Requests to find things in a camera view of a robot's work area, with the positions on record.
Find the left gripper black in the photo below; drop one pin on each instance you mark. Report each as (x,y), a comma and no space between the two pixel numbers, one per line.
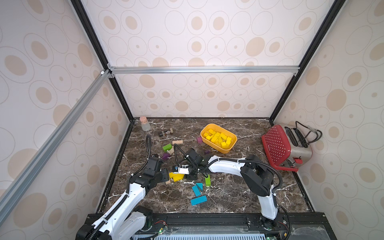
(166,176)

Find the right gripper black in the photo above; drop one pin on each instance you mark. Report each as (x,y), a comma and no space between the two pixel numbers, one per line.
(192,167)

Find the long yellow block pair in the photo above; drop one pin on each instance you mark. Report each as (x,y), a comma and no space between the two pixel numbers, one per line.
(176,177)

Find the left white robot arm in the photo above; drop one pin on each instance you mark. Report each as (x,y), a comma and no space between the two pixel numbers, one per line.
(125,217)

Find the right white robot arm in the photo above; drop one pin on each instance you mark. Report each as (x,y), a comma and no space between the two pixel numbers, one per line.
(262,179)

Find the green upright block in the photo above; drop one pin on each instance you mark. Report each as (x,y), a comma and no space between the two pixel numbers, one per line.
(208,181)

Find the small teal triangle block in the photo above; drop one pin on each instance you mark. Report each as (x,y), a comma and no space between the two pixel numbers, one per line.
(200,186)

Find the purple triangle block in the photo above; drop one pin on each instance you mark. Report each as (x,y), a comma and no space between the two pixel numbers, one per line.
(165,156)

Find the natural wood arch block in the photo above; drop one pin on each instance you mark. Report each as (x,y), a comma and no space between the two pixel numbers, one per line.
(171,151)

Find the natural wood flat block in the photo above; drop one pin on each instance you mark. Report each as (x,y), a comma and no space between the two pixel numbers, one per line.
(179,142)

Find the teal parallelogram block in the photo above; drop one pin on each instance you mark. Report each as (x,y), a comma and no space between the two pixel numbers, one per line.
(196,191)

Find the green block arch top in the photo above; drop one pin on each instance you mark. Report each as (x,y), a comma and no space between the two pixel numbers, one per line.
(167,147)

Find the yellow plastic bowl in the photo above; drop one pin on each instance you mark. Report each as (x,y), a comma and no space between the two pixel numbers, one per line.
(225,142)

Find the teal long block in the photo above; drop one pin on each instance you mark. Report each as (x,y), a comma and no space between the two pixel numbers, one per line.
(198,200)

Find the dark spice bottle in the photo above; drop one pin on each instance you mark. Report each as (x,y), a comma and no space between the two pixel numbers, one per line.
(163,133)

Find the small bottle pink cap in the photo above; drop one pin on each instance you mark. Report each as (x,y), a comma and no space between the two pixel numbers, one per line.
(145,124)

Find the silver toaster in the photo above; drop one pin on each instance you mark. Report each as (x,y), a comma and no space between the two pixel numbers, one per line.
(301,151)

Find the aluminium crossbar rear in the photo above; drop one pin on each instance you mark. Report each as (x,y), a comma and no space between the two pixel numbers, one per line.
(199,70)

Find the aluminium crossbar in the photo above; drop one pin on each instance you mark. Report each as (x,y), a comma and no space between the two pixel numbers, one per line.
(20,185)
(199,70)

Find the aluminium crossbar left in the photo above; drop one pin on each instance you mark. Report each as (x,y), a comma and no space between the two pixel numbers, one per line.
(20,185)

